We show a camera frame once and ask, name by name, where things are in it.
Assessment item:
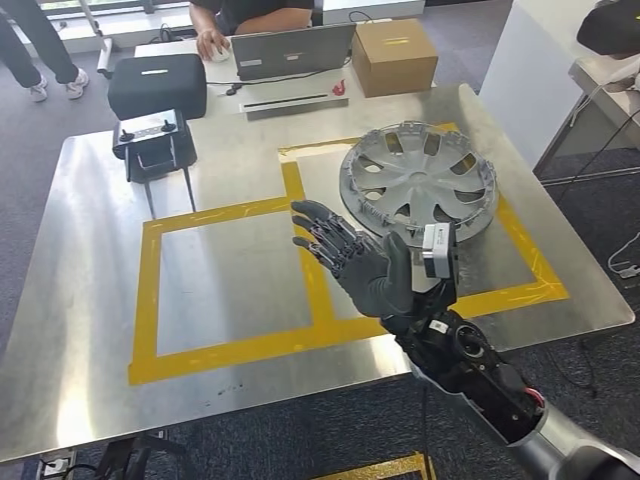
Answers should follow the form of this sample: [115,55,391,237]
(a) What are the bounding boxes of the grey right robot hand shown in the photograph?
[291,199,416,319]

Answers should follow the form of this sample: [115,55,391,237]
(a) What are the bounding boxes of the silver plastic hubcap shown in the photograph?
[339,120,500,250]

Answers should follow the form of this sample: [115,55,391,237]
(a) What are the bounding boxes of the yellow workbench tape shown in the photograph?
[127,121,571,388]

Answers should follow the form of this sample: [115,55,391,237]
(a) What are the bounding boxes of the yellow floor tape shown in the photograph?
[312,452,436,480]

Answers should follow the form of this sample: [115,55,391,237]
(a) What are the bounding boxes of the brown cardboard box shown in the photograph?
[351,18,439,99]

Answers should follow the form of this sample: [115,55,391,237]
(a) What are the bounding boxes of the grey laptop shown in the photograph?
[230,23,357,83]

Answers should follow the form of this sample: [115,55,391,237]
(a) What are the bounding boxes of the white desk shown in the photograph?
[134,26,436,123]

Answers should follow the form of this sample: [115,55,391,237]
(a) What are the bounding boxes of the white partition panel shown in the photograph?
[478,0,601,170]

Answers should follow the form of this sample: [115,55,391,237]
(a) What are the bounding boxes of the black remote controller with stand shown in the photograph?
[112,109,198,220]

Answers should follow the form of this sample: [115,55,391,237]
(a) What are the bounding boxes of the black hard carry case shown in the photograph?
[107,52,208,122]

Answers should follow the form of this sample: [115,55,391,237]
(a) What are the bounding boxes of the white black headset device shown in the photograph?
[576,0,640,59]

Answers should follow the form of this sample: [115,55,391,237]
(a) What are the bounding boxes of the grey floor socket plate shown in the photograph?
[35,449,78,480]

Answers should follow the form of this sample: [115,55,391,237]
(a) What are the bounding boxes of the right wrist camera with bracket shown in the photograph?
[411,221,460,316]

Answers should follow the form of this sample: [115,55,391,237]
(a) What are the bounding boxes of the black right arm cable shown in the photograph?
[421,384,432,480]

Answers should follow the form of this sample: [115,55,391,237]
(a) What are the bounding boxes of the black desk cable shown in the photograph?
[205,56,353,97]

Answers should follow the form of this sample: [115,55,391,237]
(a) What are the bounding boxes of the white floor cable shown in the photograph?
[607,231,640,280]

